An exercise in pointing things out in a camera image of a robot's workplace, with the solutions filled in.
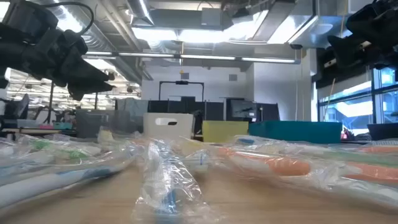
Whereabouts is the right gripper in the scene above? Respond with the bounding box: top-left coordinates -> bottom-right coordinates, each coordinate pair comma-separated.
326,0 -> 398,68

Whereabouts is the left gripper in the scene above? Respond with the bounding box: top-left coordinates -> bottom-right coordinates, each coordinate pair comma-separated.
0,21 -> 114,102

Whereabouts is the green handled toothbrush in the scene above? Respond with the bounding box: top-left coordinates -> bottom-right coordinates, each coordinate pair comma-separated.
27,138 -> 94,161
310,148 -> 398,169

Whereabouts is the grey transparent plastic bin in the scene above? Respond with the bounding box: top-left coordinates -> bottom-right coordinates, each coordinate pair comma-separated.
76,108 -> 144,139

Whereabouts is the teal small box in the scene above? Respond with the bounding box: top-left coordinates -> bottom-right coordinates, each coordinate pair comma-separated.
53,122 -> 74,131

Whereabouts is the grey fabric cover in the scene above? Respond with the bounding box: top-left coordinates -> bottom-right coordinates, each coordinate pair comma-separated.
115,98 -> 149,125

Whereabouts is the large window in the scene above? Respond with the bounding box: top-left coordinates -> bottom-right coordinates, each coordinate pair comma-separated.
317,67 -> 398,125

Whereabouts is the wooden desk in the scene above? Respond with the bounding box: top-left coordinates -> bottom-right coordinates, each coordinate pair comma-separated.
0,128 -> 77,135

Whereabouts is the dark navy tray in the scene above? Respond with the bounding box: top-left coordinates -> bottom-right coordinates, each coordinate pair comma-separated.
366,123 -> 398,141

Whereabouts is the teal plastic bin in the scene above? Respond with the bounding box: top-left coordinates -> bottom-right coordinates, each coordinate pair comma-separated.
248,120 -> 343,144

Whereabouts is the white plastic bin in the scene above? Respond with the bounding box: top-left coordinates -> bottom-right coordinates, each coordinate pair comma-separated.
142,112 -> 195,140

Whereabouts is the black monitor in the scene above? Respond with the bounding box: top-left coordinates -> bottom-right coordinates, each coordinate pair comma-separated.
229,99 -> 258,119

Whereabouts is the long ceiling light strip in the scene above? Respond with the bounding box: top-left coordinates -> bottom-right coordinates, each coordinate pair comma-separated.
83,51 -> 301,65

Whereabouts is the yellow plastic bin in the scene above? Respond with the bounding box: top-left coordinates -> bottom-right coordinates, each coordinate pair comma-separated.
201,120 -> 249,144

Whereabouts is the flat metal ceiling duct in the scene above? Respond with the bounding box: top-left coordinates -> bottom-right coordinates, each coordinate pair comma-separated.
267,0 -> 352,49

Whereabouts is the black tripod frame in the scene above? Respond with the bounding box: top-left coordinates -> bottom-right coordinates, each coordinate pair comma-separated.
46,81 -> 100,125

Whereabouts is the yellow hanging cable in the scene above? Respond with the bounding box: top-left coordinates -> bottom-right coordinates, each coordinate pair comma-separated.
323,77 -> 337,122

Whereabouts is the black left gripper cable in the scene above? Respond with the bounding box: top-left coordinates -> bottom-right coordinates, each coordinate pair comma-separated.
40,1 -> 95,35

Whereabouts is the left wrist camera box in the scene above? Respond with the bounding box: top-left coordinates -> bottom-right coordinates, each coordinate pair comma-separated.
2,0 -> 59,34

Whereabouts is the black gantry frame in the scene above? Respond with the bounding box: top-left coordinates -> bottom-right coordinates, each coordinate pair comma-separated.
158,80 -> 205,102

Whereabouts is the orange handled wrapped toothbrush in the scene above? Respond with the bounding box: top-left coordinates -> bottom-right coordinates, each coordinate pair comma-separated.
357,144 -> 398,155
341,160 -> 398,185
214,144 -> 398,214

